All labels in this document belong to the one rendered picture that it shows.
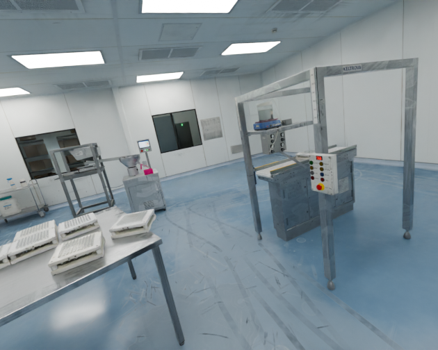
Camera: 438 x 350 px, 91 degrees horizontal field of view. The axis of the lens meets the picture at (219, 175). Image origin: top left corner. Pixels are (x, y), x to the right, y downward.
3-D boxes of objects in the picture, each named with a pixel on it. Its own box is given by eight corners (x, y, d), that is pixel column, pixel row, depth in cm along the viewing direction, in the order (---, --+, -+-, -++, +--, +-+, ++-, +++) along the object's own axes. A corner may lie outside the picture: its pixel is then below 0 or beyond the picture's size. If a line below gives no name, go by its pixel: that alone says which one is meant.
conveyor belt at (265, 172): (270, 179, 216) (270, 174, 215) (256, 176, 239) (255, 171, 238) (357, 151, 268) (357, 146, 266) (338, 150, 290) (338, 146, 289)
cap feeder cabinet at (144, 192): (133, 220, 392) (122, 180, 374) (133, 211, 444) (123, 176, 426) (167, 210, 412) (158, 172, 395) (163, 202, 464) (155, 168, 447)
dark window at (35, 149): (31, 180, 556) (14, 137, 531) (31, 180, 557) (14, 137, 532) (87, 168, 599) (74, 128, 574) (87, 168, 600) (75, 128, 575)
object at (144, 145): (144, 172, 422) (136, 140, 408) (144, 171, 431) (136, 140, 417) (156, 169, 429) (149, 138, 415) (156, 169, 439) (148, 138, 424)
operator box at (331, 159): (333, 195, 137) (330, 155, 131) (311, 190, 153) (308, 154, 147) (339, 192, 140) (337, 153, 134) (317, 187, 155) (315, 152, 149)
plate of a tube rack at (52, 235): (7, 257, 131) (6, 254, 130) (13, 244, 150) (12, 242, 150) (56, 239, 145) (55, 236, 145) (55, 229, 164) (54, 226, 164)
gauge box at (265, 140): (269, 154, 206) (266, 133, 201) (262, 154, 215) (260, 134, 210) (286, 149, 214) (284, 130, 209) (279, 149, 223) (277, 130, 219)
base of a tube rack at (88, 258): (52, 276, 111) (50, 271, 111) (62, 254, 133) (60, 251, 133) (103, 256, 121) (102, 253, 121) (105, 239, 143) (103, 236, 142)
